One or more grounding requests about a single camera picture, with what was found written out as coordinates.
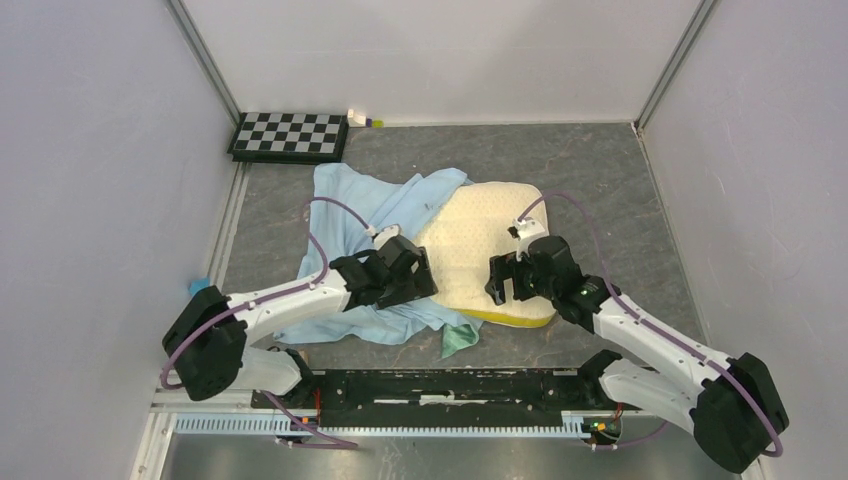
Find cream and yellow pillow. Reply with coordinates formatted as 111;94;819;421
415;182;555;328

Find light blue pillowcase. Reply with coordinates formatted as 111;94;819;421
274;162;484;360

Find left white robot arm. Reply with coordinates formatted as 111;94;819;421
162;234;438;408

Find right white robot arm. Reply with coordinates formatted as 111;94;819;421
485;225;790;474

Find small white purple toy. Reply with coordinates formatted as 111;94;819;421
347;109;384;128

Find black white checkerboard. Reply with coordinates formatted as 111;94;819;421
227;112;349;165

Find blue plastic clip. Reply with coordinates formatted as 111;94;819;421
188;277;210;297

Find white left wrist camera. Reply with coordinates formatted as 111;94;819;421
365;224;402;250

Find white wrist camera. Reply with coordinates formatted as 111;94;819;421
365;224;402;250
508;217;548;261

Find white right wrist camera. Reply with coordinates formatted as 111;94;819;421
508;217;548;261

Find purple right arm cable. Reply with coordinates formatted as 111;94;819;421
516;190;786;460

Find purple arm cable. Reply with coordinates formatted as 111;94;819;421
516;190;786;460
158;195;380;453

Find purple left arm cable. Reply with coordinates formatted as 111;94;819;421
158;195;380;453

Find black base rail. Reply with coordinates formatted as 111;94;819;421
282;368;618;428

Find white toothed cable tray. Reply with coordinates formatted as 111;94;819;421
173;411;624;440

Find aluminium frame rails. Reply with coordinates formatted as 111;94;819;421
150;388;260;415

